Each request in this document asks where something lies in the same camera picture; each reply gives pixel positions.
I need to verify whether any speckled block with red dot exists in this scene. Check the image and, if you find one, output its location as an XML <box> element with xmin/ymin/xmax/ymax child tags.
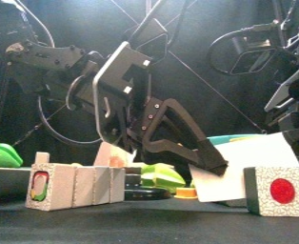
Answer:
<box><xmin>242</xmin><ymin>165</ymin><xmax>299</xmax><ymax>218</ymax></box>

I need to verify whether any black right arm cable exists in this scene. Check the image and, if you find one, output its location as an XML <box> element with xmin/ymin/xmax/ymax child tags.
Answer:
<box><xmin>205</xmin><ymin>26</ymin><xmax>283</xmax><ymax>76</ymax></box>

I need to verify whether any white kitchen scale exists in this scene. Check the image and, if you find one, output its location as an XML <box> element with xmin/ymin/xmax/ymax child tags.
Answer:
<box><xmin>0</xmin><ymin>165</ymin><xmax>32</xmax><ymax>205</ymax></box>

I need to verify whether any pale pink box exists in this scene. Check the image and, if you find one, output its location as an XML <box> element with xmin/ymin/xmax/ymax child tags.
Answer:
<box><xmin>92</xmin><ymin>141</ymin><xmax>137</xmax><ymax>169</ymax></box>

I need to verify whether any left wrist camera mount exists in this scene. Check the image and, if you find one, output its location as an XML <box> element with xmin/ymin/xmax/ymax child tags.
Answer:
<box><xmin>127</xmin><ymin>17</ymin><xmax>170</xmax><ymax>66</ymax></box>

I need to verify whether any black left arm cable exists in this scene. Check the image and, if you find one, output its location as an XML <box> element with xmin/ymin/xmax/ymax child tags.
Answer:
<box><xmin>36</xmin><ymin>94</ymin><xmax>103</xmax><ymax>148</ymax></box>

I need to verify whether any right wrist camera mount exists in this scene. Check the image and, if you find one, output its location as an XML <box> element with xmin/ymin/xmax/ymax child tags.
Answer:
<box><xmin>227</xmin><ymin>34</ymin><xmax>281</xmax><ymax>76</ymax></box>

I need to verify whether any white block watermelon picture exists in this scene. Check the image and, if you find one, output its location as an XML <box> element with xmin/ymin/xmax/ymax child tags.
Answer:
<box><xmin>23</xmin><ymin>152</ymin><xmax>126</xmax><ymax>212</ymax></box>

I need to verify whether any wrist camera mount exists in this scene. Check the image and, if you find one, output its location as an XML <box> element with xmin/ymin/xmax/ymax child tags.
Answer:
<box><xmin>127</xmin><ymin>17</ymin><xmax>170</xmax><ymax>66</ymax></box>
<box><xmin>227</xmin><ymin>34</ymin><xmax>281</xmax><ymax>76</ymax></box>

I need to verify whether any orange toy food piece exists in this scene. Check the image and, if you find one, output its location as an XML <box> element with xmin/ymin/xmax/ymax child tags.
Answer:
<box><xmin>107</xmin><ymin>155</ymin><xmax>126</xmax><ymax>169</ymax></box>

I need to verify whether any green toy pepper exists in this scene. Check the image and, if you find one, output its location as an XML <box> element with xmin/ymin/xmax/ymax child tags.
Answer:
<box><xmin>139</xmin><ymin>162</ymin><xmax>186</xmax><ymax>193</ymax></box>

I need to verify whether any teal basket with orange rim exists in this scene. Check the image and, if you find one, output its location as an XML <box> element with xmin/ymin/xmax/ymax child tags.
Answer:
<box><xmin>205</xmin><ymin>132</ymin><xmax>267</xmax><ymax>147</ymax></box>

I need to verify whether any bright green toy vegetable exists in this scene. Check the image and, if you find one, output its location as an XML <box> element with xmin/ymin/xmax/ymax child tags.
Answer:
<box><xmin>0</xmin><ymin>142</ymin><xmax>23</xmax><ymax>169</ymax></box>

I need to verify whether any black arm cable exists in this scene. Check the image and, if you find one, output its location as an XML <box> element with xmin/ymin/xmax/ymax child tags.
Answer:
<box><xmin>36</xmin><ymin>94</ymin><xmax>103</xmax><ymax>148</ymax></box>
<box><xmin>205</xmin><ymin>26</ymin><xmax>283</xmax><ymax>76</ymax></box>

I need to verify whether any black round disc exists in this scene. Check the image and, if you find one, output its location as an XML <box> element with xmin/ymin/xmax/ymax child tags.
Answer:
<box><xmin>122</xmin><ymin>165</ymin><xmax>173</xmax><ymax>202</ymax></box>

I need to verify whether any small orange ring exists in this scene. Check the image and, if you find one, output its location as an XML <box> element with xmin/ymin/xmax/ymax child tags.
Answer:
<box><xmin>173</xmin><ymin>187</ymin><xmax>198</xmax><ymax>200</ymax></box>

